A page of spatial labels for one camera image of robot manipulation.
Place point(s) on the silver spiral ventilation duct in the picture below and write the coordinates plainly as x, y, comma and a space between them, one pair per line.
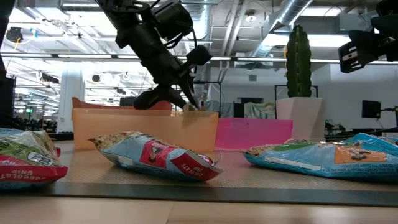
202, 25
289, 12

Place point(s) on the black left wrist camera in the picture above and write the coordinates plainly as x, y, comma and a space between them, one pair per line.
172, 20

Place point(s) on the translucent orange bin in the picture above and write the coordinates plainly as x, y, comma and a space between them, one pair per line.
124, 130

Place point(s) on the long ceiling light strip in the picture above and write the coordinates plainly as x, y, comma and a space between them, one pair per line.
84, 56

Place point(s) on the black equipment table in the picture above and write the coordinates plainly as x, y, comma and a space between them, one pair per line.
334, 127

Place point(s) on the dark computer monitor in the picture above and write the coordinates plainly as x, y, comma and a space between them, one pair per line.
127, 101

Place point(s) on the black panel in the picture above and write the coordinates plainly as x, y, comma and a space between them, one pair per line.
7, 102

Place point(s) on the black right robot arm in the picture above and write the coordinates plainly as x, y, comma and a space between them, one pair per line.
387, 18

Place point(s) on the translucent pink bin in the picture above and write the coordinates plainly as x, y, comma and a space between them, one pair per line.
248, 133

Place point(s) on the round black ceiling device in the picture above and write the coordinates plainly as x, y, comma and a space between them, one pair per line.
96, 78
14, 35

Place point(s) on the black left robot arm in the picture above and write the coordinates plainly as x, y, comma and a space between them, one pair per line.
118, 7

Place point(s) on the white building column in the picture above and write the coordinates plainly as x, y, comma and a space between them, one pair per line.
71, 99

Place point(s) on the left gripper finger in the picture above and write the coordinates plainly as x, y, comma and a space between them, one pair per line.
155, 96
188, 87

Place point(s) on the green cactus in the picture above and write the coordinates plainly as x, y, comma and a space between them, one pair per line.
298, 62

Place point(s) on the black monitor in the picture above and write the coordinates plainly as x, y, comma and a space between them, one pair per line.
371, 109

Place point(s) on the white planter pot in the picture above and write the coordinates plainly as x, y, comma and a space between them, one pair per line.
298, 118

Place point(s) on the red chocolate chip granola bar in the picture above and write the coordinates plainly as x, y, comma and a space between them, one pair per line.
149, 155
28, 155

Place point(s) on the pale cloth cover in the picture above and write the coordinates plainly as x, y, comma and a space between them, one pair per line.
258, 110
224, 109

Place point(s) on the clear mat with black border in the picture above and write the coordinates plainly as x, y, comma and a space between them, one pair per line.
236, 174

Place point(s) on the blue orange granola bar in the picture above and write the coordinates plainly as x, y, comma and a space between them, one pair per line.
311, 161

